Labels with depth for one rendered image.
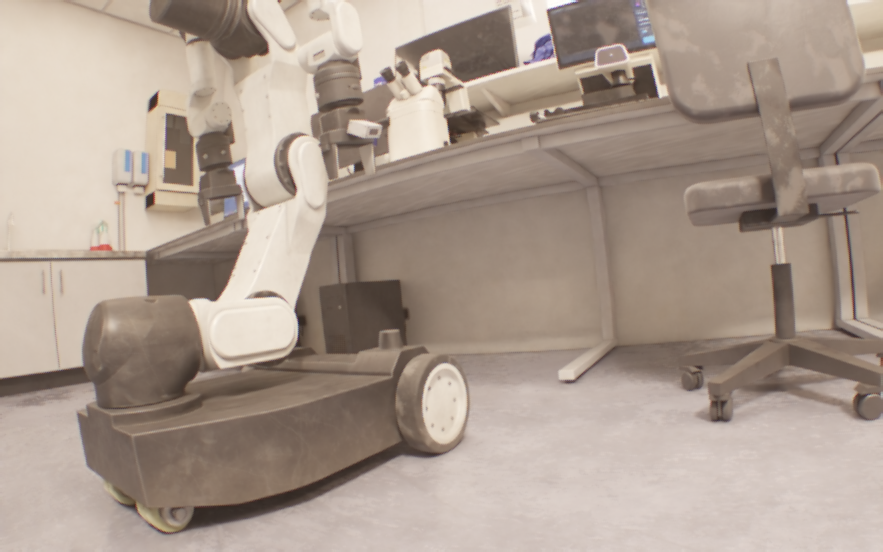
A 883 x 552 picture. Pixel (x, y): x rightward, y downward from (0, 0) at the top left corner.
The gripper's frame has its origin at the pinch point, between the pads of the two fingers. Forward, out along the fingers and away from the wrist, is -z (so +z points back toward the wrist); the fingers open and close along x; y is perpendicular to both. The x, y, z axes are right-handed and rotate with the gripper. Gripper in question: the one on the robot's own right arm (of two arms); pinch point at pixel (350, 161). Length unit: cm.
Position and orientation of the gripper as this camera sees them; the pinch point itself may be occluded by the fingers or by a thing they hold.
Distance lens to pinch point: 89.3
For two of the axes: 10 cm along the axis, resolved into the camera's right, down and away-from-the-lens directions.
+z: -2.0, -9.7, -1.7
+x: 4.6, -2.4, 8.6
